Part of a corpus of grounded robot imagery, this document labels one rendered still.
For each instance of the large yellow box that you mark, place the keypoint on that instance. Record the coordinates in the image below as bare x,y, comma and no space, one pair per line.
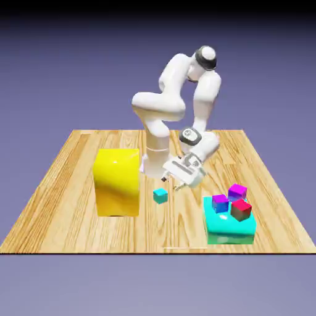
116,182

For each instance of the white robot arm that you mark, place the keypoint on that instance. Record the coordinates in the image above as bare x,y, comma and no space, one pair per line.
160,103

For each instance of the small cyan cube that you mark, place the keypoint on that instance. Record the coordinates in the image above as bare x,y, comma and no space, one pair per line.
160,196

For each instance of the large cyan box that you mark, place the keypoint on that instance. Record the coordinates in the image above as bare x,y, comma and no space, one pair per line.
227,227

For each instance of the small purple cube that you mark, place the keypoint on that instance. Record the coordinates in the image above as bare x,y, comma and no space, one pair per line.
220,203
237,192

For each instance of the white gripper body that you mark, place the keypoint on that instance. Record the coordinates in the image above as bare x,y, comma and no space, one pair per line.
184,172

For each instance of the small red cube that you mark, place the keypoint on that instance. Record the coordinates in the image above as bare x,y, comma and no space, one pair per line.
240,209

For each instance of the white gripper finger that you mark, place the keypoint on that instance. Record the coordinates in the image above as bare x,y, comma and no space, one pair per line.
165,177
179,186

